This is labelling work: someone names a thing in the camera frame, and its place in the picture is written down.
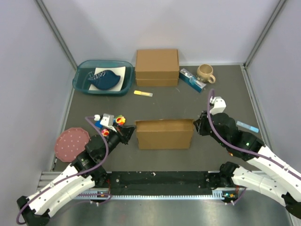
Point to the white paper sheet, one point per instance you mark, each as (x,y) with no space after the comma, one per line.
(118,70)

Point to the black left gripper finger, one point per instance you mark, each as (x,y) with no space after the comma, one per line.
(123,130)
(125,139)

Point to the teal plastic bin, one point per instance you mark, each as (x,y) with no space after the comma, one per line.
(80,82)

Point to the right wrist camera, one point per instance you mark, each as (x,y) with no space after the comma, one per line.
(216,105)

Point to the rainbow flower toy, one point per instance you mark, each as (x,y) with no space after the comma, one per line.
(120,120)

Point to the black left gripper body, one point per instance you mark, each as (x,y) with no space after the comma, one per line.
(114,139)

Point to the light blue marker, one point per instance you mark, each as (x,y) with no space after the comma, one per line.
(246,126)

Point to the pink dotted plate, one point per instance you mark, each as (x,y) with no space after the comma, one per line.
(71,143)

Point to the grey slotted cable duct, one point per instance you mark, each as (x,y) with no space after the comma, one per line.
(214,195)

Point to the beige ceramic mug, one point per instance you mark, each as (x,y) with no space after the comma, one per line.
(205,73)

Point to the yellow glue stick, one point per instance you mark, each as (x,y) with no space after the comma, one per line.
(141,93)

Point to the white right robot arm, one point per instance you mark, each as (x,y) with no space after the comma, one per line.
(284,185)

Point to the brown cardboard box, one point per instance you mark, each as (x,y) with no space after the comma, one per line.
(165,134)

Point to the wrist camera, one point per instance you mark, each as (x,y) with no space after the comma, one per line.
(216,105)
(106,120)

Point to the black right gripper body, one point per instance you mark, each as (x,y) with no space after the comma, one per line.
(206,128)

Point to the dark blue fish plate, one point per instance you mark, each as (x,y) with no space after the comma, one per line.
(104,80)

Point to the blue eraser block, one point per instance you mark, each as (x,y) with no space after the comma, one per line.
(98,125)

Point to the pink flower toy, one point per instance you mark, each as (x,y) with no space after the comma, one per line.
(105,132)

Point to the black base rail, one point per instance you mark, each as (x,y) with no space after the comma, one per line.
(160,182)

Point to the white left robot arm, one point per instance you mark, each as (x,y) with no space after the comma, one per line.
(81,174)

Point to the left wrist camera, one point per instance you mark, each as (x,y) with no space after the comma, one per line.
(106,120)

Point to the blue toothbrush package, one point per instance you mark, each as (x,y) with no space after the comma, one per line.
(191,80)

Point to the upper folded cardboard box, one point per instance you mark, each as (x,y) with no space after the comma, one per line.
(157,64)

